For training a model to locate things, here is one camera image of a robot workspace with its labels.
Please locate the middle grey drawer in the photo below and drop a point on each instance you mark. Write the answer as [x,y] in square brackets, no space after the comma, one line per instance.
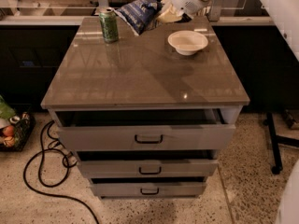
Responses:
[164,163]

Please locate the black wire basket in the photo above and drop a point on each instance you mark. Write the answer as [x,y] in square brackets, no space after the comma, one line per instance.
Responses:
[23,126]

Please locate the black rolling stand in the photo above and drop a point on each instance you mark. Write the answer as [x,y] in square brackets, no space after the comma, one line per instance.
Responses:
[275,141]

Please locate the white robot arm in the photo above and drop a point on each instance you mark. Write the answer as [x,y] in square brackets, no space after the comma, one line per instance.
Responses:
[284,14]

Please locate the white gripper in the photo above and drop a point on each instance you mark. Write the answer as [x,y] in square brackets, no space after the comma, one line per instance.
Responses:
[191,7]

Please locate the green bag in basket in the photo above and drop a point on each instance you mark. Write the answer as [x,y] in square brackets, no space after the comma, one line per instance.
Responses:
[6,112]

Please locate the top grey drawer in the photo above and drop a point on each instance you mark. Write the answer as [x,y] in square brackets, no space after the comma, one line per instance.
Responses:
[155,137]

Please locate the white paper bowl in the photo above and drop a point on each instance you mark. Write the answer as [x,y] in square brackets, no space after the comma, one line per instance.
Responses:
[187,42]

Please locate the orange fruit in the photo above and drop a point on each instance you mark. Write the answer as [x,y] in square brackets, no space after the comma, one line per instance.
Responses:
[8,131]

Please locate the bottom grey drawer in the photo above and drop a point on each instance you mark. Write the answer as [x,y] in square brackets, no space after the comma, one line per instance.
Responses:
[151,187]

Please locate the green soda can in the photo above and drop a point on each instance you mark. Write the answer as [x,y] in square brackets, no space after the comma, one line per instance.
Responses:
[108,23]

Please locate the grey drawer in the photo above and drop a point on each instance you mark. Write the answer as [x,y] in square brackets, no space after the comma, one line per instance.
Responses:
[151,187]
[164,163]
[155,137]

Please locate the grey drawer cabinet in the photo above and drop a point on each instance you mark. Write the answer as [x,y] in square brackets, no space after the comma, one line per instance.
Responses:
[140,80]

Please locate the blue chip bag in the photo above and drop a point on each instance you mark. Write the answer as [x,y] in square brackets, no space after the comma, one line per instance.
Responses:
[139,14]

